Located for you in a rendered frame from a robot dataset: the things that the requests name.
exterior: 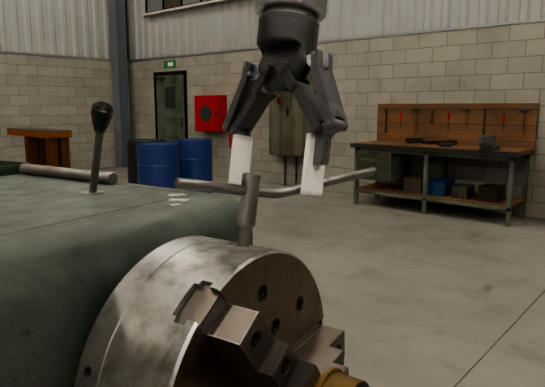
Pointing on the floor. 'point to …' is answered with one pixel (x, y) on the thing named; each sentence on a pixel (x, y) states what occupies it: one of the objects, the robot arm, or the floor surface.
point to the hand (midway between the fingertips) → (272, 182)
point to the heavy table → (45, 145)
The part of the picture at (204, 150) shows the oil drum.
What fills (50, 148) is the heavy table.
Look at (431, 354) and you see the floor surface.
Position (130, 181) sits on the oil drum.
